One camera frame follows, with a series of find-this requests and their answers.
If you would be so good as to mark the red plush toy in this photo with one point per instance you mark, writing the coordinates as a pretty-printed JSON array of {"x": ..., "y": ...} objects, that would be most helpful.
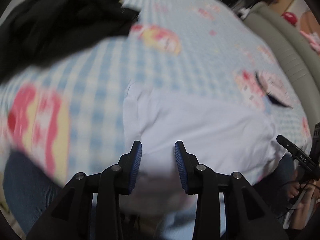
[{"x": 290, "y": 17}]

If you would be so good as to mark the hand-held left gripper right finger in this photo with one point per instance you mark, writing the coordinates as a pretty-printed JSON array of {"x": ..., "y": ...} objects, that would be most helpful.
[{"x": 180, "y": 167}]

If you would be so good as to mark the black garment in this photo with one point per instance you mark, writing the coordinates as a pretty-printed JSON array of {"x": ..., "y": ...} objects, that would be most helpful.
[{"x": 50, "y": 30}]

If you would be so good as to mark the person's right hand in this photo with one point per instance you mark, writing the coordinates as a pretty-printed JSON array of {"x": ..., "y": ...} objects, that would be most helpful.
[{"x": 307, "y": 210}]

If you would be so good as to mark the blue checked cartoon blanket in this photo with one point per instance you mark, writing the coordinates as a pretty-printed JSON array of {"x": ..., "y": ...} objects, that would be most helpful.
[{"x": 112, "y": 62}]

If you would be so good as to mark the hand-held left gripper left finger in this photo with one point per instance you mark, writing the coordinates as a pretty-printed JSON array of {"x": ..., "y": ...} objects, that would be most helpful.
[{"x": 135, "y": 167}]

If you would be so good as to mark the person's left leg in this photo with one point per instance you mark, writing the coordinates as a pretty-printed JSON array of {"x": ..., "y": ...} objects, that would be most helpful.
[{"x": 27, "y": 192}]

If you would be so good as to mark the pink plush toy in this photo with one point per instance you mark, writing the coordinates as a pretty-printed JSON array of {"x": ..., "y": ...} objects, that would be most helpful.
[{"x": 311, "y": 38}]

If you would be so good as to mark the white shirt with navy trim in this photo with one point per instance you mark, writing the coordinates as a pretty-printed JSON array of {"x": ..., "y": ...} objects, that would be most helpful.
[{"x": 200, "y": 130}]

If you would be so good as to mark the person's leg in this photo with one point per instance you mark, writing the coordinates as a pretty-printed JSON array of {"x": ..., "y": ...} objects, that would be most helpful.
[
  {"x": 27, "y": 192},
  {"x": 272, "y": 192}
]

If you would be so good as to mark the person's right leg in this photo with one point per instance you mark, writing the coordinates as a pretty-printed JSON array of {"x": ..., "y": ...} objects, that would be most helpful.
[{"x": 272, "y": 192}]

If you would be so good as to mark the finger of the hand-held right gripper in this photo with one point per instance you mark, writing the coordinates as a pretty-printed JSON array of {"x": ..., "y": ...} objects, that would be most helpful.
[{"x": 287, "y": 145}]

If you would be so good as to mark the pink printed garment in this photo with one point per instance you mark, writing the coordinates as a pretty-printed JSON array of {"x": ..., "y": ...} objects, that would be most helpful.
[{"x": 272, "y": 85}]

